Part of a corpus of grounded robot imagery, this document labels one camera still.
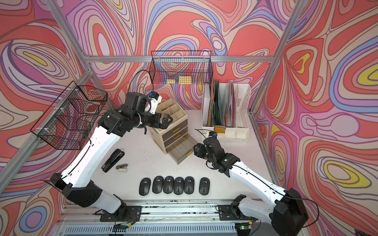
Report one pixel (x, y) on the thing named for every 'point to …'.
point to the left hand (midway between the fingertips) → (166, 117)
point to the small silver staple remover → (122, 167)
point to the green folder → (218, 117)
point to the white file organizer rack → (225, 110)
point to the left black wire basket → (66, 124)
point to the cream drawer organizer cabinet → (163, 138)
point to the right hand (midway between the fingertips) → (197, 152)
